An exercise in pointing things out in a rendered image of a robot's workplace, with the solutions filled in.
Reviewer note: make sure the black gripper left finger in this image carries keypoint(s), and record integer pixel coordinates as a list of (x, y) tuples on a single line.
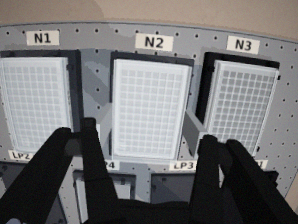
[(30, 197)]

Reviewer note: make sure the white label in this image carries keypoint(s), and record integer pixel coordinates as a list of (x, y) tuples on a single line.
[(112, 165), (154, 42), (43, 38), (184, 165), (262, 162), (242, 45), (19, 156)]

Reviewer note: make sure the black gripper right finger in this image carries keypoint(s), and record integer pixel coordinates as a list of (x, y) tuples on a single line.
[(256, 197)]

